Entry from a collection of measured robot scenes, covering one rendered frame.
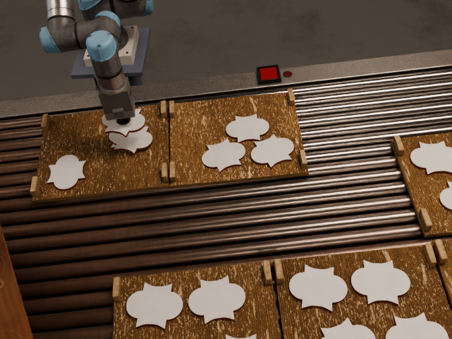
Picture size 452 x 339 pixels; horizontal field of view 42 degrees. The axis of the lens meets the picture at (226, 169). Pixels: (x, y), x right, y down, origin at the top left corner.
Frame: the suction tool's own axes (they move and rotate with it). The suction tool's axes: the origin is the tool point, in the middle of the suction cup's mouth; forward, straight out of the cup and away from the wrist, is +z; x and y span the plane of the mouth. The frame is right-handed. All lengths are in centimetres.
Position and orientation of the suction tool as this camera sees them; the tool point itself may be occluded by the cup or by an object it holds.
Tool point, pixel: (124, 122)
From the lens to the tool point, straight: 182.2
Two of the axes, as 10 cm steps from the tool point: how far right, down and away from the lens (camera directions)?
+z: 0.8, 6.3, 7.7
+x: -1.1, -7.6, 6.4
